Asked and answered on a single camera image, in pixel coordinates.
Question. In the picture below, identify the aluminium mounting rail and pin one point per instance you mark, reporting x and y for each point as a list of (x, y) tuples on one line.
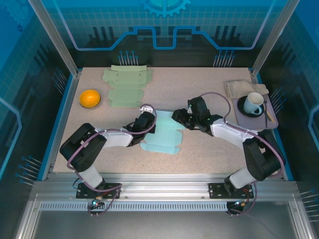
[(164, 185)]

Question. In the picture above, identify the light blue paper box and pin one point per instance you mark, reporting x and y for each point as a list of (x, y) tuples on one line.
[(164, 139)]

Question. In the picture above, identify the dark thin utensil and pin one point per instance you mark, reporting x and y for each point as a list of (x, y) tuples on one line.
[(266, 117)]

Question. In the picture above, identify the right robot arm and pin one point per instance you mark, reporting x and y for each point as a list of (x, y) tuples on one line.
[(256, 159)]

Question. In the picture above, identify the orange dome bowl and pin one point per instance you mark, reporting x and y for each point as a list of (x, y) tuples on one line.
[(89, 97)]

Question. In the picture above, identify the lilac plastic tray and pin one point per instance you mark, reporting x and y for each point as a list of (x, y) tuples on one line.
[(256, 122)]

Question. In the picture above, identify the pale blue mug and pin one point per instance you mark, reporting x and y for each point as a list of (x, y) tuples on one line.
[(250, 105)]

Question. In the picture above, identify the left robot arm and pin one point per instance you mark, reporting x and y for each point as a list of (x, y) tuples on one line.
[(84, 147)]

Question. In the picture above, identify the black saucer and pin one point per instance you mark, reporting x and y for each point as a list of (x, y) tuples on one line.
[(241, 105)]

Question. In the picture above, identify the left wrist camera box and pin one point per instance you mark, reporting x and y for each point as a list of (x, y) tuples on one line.
[(147, 108)]

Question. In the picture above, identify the light green paper box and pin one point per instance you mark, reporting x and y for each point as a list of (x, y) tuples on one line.
[(124, 79)]

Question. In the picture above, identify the wooden stick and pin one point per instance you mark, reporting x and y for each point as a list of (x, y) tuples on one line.
[(272, 119)]

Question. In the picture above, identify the beige folded cloth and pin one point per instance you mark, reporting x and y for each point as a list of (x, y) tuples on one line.
[(239, 87)]

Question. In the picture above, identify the aluminium frame post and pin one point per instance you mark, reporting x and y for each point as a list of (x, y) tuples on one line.
[(274, 37), (53, 37)]

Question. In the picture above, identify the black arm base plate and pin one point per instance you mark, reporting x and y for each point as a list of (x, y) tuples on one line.
[(216, 190), (109, 190)]

